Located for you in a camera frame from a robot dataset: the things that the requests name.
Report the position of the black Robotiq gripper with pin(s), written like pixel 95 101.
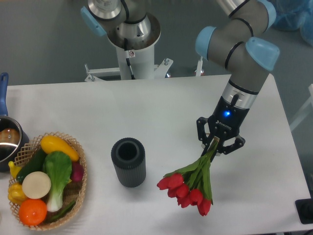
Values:
pixel 224 124

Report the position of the red tulip bouquet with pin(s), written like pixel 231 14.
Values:
pixel 191 185

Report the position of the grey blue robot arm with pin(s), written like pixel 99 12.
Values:
pixel 237 47

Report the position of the dark grey ribbed vase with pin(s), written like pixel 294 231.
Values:
pixel 129 161

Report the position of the black device at edge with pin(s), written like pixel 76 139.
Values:
pixel 305 210

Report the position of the blue plastic bag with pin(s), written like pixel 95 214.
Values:
pixel 295 15

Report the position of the purple radish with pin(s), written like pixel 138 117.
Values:
pixel 77 172

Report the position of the woven wicker basket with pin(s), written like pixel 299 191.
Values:
pixel 74 193

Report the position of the green bok choy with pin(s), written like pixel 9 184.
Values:
pixel 58 167

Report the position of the green bean pod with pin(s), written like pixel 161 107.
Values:
pixel 61 213

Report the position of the yellow squash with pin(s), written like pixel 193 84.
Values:
pixel 51 144

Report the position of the dark green cucumber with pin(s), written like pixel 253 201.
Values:
pixel 34 164

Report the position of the cream round disc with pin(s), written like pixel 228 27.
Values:
pixel 36 185

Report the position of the orange fruit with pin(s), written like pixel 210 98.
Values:
pixel 32 212

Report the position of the yellow banana tip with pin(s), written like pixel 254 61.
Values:
pixel 14 170

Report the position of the yellow bell pepper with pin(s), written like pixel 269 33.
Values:
pixel 16 194

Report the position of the white frame at right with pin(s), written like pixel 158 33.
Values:
pixel 303 111

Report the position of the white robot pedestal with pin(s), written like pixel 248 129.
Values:
pixel 135 49

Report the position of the blue handled saucepan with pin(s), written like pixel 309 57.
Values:
pixel 12 136

